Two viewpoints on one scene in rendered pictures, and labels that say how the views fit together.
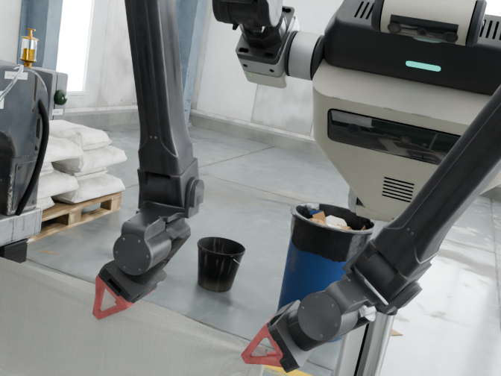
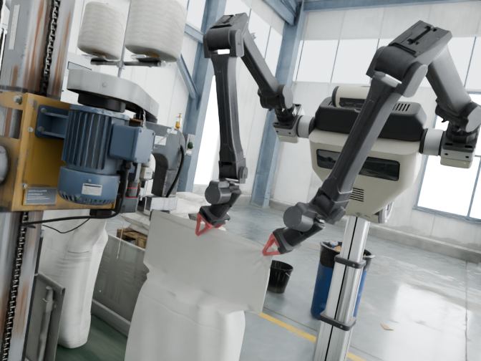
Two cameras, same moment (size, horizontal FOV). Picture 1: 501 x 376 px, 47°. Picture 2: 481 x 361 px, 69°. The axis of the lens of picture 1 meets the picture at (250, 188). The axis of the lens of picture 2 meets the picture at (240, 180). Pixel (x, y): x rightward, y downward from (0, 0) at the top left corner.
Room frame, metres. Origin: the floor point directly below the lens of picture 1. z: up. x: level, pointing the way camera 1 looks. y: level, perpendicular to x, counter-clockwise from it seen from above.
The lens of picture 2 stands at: (-0.27, -0.17, 1.28)
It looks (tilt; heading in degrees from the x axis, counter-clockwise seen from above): 4 degrees down; 13
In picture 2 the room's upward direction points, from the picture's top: 11 degrees clockwise
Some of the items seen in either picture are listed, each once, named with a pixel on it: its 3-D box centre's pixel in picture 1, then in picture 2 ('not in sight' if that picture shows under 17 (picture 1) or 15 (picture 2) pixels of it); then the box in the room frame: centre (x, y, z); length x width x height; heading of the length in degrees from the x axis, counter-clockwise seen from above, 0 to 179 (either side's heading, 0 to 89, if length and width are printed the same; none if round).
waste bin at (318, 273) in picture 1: (322, 271); (339, 282); (3.03, -0.47, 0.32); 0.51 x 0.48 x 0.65; 161
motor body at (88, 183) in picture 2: not in sight; (94, 155); (0.57, 0.44, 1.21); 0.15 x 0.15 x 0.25
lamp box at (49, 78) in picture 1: (42, 93); (183, 144); (1.11, 0.42, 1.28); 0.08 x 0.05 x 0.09; 71
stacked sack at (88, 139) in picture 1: (62, 132); (195, 200); (4.32, 1.48, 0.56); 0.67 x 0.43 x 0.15; 71
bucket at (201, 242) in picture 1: (218, 265); (276, 276); (3.33, 0.11, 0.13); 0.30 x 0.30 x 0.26
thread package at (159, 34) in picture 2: not in sight; (156, 29); (0.71, 0.40, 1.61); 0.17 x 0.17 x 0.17
